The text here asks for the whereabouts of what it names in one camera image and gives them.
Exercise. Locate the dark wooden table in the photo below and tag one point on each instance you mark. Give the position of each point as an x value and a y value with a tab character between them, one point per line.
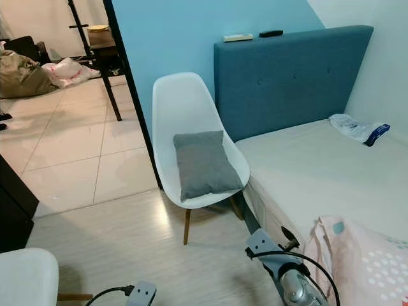
99	43

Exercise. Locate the black door frame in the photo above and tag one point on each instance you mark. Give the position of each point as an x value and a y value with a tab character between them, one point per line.
134	95

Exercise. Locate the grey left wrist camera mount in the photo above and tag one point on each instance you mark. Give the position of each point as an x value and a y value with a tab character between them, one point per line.
141	295

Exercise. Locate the pink patterned pillow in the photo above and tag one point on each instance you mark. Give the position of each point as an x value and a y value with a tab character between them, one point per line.
363	268

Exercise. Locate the black seat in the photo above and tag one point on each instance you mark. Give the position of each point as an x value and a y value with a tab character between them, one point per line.
29	44

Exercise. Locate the black tripod stand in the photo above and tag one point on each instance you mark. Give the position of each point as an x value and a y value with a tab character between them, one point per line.
76	24

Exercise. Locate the beige remote control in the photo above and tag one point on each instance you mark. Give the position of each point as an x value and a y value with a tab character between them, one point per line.
238	37

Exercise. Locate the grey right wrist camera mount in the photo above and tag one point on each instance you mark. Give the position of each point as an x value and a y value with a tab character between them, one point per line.
261	245

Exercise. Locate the yellow plate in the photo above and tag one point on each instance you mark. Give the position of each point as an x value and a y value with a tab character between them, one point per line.
97	28

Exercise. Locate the grey fabric pillow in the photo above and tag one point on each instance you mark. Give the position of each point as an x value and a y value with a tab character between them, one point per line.
205	167

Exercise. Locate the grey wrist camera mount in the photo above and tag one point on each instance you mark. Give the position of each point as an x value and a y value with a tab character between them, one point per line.
141	295
261	245

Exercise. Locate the black cabinet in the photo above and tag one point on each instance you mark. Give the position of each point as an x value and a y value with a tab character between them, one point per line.
13	210

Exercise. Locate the white plastic chair wooden legs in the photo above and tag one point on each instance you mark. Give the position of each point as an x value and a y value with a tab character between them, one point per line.
185	99
25	280

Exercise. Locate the blue upholstered headboard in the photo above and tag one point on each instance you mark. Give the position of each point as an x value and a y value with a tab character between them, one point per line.
287	80

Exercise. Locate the white red plastic bag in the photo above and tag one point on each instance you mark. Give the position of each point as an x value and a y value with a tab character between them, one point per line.
67	71

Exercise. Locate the clear plastic bag blue print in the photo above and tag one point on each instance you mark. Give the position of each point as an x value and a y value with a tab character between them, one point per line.
350	126

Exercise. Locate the olive green sack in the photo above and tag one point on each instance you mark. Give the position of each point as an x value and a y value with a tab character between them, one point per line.
22	76

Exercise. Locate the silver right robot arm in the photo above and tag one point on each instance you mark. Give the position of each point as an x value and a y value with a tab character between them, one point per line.
299	293

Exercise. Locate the black remote control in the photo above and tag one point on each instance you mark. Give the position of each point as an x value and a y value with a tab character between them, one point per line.
271	33

